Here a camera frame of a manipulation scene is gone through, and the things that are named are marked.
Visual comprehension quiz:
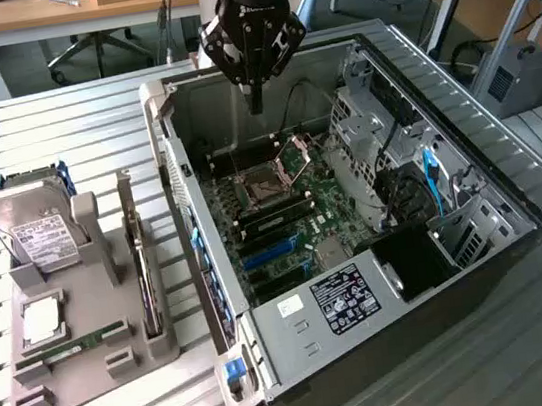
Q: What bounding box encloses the grey power supply with label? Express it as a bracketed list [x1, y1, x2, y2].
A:
[232, 245, 419, 404]

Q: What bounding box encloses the CPU socket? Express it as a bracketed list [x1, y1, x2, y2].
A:
[238, 159, 293, 212]

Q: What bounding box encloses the silver metal disk bay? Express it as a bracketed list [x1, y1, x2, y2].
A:
[317, 34, 451, 234]

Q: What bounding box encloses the aluminium profile frame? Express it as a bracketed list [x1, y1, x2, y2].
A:
[457, 0, 542, 100]

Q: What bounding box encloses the grey parts rack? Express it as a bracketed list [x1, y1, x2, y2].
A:
[0, 181, 189, 406]

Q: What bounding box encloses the thin black looping wire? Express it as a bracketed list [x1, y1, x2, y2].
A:
[277, 76, 337, 136]

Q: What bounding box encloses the silver chipset heatsink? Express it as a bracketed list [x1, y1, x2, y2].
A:
[312, 234, 354, 269]

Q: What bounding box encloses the silver CPU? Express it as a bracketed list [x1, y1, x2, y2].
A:
[15, 295, 67, 350]

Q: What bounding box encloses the blue wire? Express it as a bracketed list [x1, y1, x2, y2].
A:
[420, 146, 451, 220]

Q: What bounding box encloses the wooden desk with white legs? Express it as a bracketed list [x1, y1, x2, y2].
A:
[0, 0, 213, 101]

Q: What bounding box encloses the black plastic fan shroud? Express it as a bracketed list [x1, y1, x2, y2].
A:
[366, 218, 467, 307]

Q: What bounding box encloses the graphics card with metal bracket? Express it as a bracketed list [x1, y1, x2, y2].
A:
[113, 167, 164, 342]

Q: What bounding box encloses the green RAM stick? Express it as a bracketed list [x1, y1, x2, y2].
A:
[10, 320, 128, 371]

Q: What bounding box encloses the thin socket locking lever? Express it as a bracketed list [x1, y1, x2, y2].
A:
[226, 146, 245, 185]

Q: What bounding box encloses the hard disk with blue carrier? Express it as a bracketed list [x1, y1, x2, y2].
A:
[0, 157, 95, 280]

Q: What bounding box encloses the blue case latch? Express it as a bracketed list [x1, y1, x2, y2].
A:
[221, 359, 248, 385]

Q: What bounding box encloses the hanging grey cable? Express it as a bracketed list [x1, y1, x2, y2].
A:
[154, 0, 185, 64]

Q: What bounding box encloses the office chair base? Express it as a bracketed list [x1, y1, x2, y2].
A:
[43, 22, 157, 87]

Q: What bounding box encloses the black RAM stick with label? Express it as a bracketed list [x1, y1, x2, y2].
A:
[232, 195, 320, 240]

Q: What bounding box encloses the thick black wire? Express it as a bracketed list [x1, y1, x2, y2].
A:
[364, 88, 418, 222]

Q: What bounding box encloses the grey controller box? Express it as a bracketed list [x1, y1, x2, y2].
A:
[480, 38, 542, 121]

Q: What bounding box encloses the open black PC case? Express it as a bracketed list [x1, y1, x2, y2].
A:
[134, 9, 542, 406]

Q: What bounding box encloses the green motherboard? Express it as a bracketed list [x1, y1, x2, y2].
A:
[190, 119, 381, 314]

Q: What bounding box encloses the open metal socket cover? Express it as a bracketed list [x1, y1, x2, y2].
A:
[269, 132, 321, 189]

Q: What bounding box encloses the coiled black cable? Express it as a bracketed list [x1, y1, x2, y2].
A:
[448, 38, 494, 82]

